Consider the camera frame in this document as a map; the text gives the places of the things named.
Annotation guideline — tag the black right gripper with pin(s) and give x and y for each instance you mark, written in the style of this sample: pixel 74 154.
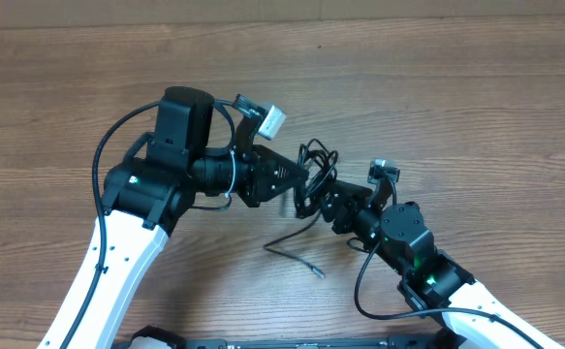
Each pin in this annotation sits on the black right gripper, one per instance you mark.
pixel 352 203

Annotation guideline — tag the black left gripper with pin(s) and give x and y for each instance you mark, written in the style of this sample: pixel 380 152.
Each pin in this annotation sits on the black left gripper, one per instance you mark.
pixel 261 183

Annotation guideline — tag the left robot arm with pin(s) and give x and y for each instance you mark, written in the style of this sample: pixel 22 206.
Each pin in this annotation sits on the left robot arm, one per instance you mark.
pixel 200 144

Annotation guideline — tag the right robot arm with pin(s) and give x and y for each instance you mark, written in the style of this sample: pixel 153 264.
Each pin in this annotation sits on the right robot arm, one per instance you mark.
pixel 432 283

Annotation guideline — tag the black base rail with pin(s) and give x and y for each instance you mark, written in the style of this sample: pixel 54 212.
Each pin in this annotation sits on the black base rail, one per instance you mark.
pixel 395 341

